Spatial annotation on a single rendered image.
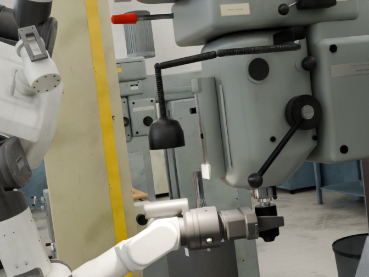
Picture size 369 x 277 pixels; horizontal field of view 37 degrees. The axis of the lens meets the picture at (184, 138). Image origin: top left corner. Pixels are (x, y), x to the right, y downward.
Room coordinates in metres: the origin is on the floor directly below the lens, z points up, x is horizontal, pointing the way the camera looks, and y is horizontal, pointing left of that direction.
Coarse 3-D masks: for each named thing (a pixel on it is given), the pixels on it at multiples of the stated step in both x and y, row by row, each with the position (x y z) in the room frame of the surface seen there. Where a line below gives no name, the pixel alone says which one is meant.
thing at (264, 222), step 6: (258, 216) 1.16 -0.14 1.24; (264, 216) 1.16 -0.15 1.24; (270, 216) 1.16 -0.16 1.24; (276, 216) 1.16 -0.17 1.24; (282, 216) 1.16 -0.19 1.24; (258, 222) 1.14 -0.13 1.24; (264, 222) 1.15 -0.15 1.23; (270, 222) 1.15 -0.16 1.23; (276, 222) 1.15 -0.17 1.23; (282, 222) 1.15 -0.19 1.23; (258, 228) 1.14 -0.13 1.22; (264, 228) 1.15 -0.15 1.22; (270, 228) 1.15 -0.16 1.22
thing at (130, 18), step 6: (114, 18) 1.19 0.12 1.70; (120, 18) 1.19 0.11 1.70; (126, 18) 1.19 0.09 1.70; (132, 18) 1.20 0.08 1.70; (138, 18) 1.21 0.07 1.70; (144, 18) 1.21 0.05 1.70; (150, 18) 1.22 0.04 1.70; (156, 18) 1.22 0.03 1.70; (162, 18) 1.23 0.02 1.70; (168, 18) 1.23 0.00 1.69
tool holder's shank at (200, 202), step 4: (196, 172) 1.50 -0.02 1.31; (200, 172) 1.51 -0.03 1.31; (196, 176) 1.50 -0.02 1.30; (200, 176) 1.51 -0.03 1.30; (196, 180) 1.51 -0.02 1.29; (200, 180) 1.51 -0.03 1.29; (196, 184) 1.51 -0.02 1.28; (200, 184) 1.51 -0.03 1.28; (196, 188) 1.51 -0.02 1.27; (200, 188) 1.51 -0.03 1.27; (196, 192) 1.51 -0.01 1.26; (200, 192) 1.50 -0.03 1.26; (196, 196) 1.51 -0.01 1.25; (200, 196) 1.50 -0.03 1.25; (196, 200) 1.51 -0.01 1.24; (200, 200) 1.50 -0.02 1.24; (204, 200) 1.51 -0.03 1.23; (196, 204) 1.51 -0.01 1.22; (200, 204) 1.50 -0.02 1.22; (204, 204) 1.51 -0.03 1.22
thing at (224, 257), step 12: (180, 252) 1.53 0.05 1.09; (192, 252) 1.46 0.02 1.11; (204, 252) 1.45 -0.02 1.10; (216, 252) 1.46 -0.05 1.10; (228, 252) 1.48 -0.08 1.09; (168, 264) 1.63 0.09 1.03; (180, 264) 1.54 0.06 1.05; (192, 264) 1.47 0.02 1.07; (204, 264) 1.44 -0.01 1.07; (216, 264) 1.46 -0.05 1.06; (228, 264) 1.47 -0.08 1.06; (180, 276) 1.55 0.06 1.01; (192, 276) 1.48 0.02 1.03; (204, 276) 1.44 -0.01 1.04; (216, 276) 1.46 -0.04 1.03; (228, 276) 1.47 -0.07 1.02
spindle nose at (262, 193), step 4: (256, 192) 1.17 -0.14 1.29; (260, 192) 1.16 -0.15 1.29; (264, 192) 1.16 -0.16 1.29; (268, 192) 1.16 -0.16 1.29; (272, 192) 1.17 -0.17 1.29; (256, 196) 1.17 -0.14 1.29; (260, 196) 1.16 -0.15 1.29; (264, 196) 1.16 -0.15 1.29; (268, 196) 1.16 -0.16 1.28; (272, 196) 1.16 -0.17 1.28
